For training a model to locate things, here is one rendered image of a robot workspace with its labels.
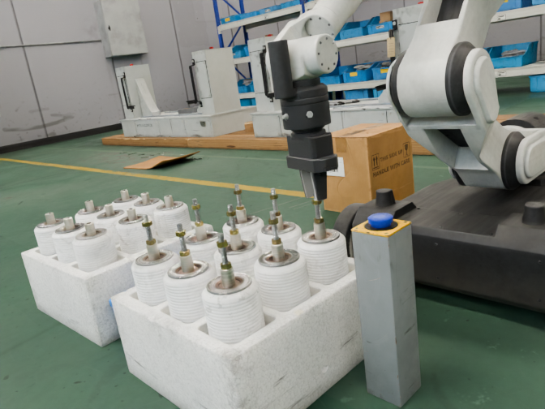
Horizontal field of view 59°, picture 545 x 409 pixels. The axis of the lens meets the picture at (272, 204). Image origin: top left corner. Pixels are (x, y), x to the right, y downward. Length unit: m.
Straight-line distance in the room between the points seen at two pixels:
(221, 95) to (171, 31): 4.25
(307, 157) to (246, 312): 0.30
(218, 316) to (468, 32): 0.73
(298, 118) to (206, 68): 3.37
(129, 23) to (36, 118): 1.92
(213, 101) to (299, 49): 3.37
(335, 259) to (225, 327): 0.26
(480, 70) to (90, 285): 0.94
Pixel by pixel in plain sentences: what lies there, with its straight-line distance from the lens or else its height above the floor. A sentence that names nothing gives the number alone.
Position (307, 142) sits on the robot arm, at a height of 0.45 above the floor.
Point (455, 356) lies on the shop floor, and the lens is 1.04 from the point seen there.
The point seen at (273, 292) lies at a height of 0.21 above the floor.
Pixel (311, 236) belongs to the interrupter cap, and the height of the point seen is 0.25.
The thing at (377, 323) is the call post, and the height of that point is 0.15.
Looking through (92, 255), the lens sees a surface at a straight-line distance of 1.23.
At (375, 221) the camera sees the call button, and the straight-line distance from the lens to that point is 0.78.
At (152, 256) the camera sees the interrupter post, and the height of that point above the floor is 0.26.
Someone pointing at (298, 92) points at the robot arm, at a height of 0.53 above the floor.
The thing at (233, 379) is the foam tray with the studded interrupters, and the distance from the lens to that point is 0.76.
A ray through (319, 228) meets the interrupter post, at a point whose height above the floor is 0.27.
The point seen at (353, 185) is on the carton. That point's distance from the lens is 1.83.
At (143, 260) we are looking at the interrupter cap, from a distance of 0.99.
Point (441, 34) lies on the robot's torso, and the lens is 1.07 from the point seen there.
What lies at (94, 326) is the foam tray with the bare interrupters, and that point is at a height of 0.05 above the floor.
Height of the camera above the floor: 0.58
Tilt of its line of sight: 16 degrees down
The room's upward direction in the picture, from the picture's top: 8 degrees counter-clockwise
